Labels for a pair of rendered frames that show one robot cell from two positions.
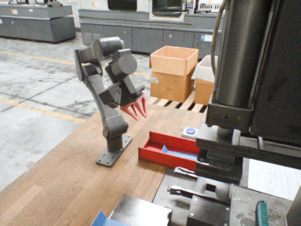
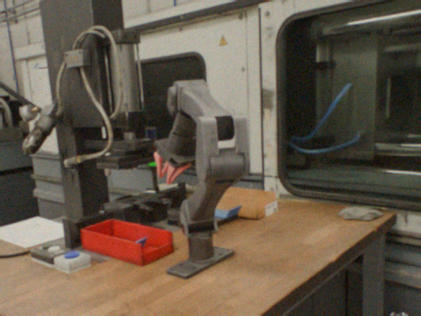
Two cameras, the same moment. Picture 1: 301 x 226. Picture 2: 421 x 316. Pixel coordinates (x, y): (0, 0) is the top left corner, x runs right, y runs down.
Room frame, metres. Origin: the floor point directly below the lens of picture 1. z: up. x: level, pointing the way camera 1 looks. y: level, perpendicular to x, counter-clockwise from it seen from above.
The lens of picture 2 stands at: (1.75, 0.47, 1.32)
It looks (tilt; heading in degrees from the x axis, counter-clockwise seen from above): 12 degrees down; 203
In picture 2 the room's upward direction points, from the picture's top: 4 degrees counter-clockwise
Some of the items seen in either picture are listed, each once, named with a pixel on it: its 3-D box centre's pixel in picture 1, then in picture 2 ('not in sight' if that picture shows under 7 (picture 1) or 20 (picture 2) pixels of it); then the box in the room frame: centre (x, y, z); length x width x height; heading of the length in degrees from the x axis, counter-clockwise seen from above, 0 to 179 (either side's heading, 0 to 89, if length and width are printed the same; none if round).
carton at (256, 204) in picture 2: not in sight; (235, 202); (0.25, 0.11, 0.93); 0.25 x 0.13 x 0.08; 69
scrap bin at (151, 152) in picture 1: (174, 151); (125, 240); (0.69, -0.10, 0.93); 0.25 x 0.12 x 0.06; 69
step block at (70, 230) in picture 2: not in sight; (75, 230); (0.67, -0.27, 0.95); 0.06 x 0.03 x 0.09; 159
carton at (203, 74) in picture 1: (219, 80); not in sight; (2.81, -0.93, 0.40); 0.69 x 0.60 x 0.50; 155
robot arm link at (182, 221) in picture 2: (115, 129); (196, 222); (0.73, 0.13, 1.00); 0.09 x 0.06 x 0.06; 124
